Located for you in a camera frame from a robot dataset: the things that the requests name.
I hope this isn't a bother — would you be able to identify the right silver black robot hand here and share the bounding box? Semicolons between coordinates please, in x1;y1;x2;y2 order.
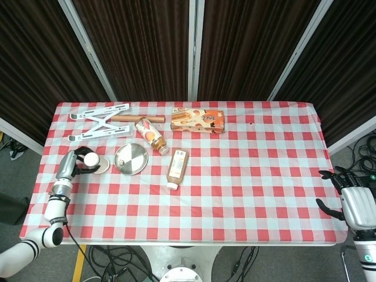
315;166;376;232

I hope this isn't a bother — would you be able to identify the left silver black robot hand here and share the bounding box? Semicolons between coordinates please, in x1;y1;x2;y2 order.
55;146;102;181

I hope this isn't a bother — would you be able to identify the white paper cup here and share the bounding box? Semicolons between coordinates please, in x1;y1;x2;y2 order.
83;152;111;174

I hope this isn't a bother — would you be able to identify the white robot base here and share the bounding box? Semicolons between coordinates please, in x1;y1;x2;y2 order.
140;245;224;282

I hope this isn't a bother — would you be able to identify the round metal plate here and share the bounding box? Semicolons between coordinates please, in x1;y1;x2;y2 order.
114;143;149;176

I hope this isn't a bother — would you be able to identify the black power strip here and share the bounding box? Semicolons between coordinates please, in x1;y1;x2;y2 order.
355;174;376;189

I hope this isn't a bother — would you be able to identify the white folding laptop stand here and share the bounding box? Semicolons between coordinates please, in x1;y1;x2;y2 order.
68;103;133;143

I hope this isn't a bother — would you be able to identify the brown wooden rolling pin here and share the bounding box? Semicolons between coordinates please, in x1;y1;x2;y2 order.
110;115;166;123

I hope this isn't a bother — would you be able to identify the peach drink bottle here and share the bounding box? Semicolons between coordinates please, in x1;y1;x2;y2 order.
134;116;170;156

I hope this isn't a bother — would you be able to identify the dark brown partition panel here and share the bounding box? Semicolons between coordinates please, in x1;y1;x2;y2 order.
197;0;324;102
72;0;191;102
0;0;112;146
275;0;376;147

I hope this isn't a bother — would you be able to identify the brown sauce bottle white cap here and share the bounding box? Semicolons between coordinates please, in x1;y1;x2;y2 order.
166;149;189;190

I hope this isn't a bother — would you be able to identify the red white checked tablecloth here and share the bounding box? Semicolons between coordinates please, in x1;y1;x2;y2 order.
19;101;349;247

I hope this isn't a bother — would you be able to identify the orange biscuit box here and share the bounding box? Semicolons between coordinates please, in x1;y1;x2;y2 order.
170;107;226;135

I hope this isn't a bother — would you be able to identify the black floor cable bundle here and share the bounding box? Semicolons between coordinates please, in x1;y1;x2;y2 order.
333;137;376;179
87;245;161;282
0;132;29;161

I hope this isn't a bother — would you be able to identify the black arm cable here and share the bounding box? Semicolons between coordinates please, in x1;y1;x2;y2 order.
48;192;89;256

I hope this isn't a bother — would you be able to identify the white partition post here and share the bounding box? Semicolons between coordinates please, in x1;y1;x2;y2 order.
187;0;206;102
58;0;119;102
266;0;335;102

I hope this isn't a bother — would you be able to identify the black floor cable with plug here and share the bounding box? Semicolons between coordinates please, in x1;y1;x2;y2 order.
230;246;260;277

